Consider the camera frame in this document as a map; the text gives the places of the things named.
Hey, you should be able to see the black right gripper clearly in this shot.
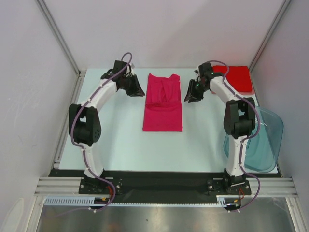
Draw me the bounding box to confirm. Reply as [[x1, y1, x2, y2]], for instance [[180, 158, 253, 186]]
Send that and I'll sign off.
[[184, 79, 208, 103]]

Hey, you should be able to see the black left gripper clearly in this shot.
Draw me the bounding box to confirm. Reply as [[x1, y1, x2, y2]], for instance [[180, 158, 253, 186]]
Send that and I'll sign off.
[[121, 74, 145, 98]]

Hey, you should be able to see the magenta pink t shirt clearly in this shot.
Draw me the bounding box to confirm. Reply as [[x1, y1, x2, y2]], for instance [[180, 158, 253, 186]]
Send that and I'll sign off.
[[142, 74, 183, 132]]

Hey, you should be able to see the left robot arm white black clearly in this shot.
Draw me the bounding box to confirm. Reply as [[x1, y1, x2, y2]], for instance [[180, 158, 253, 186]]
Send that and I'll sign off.
[[69, 60, 145, 194]]

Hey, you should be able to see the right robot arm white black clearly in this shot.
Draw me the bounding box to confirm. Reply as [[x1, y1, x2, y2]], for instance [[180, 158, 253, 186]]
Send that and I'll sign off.
[[184, 61, 260, 195]]

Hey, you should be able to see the folded red t shirt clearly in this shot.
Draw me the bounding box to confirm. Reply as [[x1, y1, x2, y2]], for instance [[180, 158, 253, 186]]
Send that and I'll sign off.
[[226, 66, 253, 92]]

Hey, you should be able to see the teal transparent plastic bin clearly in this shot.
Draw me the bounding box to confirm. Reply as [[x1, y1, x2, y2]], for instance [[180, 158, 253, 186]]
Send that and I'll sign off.
[[222, 105, 284, 173]]

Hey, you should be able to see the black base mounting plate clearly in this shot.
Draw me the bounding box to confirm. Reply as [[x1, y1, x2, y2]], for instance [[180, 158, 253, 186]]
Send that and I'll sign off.
[[48, 169, 282, 203]]

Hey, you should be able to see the grey slotted cable duct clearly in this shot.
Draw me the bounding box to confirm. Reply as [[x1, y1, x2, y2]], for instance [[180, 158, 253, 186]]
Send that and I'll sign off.
[[44, 196, 240, 207]]

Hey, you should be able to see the front aluminium frame rail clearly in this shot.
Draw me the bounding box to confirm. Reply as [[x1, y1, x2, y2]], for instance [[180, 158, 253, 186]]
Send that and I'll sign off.
[[35, 177, 298, 198]]

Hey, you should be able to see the right aluminium frame post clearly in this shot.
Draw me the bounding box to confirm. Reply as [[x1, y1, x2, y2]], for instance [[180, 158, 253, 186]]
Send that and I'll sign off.
[[249, 0, 293, 72]]

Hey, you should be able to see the aluminium frame post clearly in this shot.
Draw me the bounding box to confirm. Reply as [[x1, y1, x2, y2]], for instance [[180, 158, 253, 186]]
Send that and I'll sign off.
[[35, 0, 81, 76], [249, 0, 293, 72]]

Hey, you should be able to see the left aluminium frame post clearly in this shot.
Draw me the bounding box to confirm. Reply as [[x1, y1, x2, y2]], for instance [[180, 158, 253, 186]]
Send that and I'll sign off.
[[35, 0, 81, 76]]

